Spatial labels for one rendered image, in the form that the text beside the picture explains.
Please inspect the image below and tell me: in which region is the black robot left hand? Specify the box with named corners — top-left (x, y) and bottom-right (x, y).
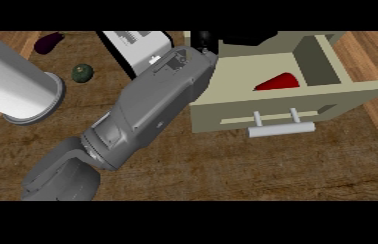
top-left (189, 30), bottom-right (222, 54)

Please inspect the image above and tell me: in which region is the beige open drawer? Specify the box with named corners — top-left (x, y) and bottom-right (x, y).
top-left (184, 30), bottom-right (378, 104)

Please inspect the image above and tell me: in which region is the beige drawer front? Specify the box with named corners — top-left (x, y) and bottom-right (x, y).
top-left (189, 80), bottom-right (378, 134)

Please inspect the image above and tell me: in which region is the white appliance with black edge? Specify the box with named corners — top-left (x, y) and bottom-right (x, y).
top-left (95, 30), bottom-right (176, 81)

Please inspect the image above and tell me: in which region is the red wedge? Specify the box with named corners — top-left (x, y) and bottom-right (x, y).
top-left (253, 72), bottom-right (302, 92)

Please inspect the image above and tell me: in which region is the dark green round vegetable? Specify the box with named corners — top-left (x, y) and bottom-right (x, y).
top-left (71, 63), bottom-right (96, 84)

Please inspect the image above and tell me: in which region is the purple eggplant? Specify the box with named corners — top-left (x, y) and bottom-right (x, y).
top-left (33, 32), bottom-right (67, 55)

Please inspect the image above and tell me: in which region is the pale grey cylinder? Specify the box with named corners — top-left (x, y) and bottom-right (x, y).
top-left (0, 41), bottom-right (68, 126)

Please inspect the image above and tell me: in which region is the pale grey drawer handle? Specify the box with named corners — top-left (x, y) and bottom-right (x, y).
top-left (247, 107), bottom-right (318, 139)

